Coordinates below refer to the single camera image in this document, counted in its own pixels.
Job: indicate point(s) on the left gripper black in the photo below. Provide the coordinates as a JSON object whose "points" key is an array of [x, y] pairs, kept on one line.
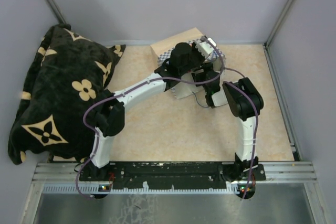
{"points": [[201, 57]]}

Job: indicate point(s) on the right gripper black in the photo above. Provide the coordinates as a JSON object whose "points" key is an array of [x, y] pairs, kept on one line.
{"points": [[207, 67]]}

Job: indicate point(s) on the blue checkered paper bag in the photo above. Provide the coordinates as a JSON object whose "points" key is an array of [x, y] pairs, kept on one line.
{"points": [[168, 54]]}

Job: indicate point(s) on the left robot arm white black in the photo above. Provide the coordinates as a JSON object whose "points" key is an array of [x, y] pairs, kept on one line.
{"points": [[110, 112]]}

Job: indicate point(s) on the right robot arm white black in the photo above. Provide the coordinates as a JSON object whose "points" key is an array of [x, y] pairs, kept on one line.
{"points": [[245, 103]]}

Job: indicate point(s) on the black floral plush blanket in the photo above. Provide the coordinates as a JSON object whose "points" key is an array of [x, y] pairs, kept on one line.
{"points": [[67, 76]]}

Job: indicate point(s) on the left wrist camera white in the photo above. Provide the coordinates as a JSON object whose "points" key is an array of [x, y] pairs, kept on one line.
{"points": [[206, 46]]}

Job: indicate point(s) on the right aluminium frame post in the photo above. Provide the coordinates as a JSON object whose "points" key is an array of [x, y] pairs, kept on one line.
{"points": [[281, 19]]}

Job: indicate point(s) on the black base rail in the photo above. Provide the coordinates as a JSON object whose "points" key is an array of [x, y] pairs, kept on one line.
{"points": [[171, 175]]}

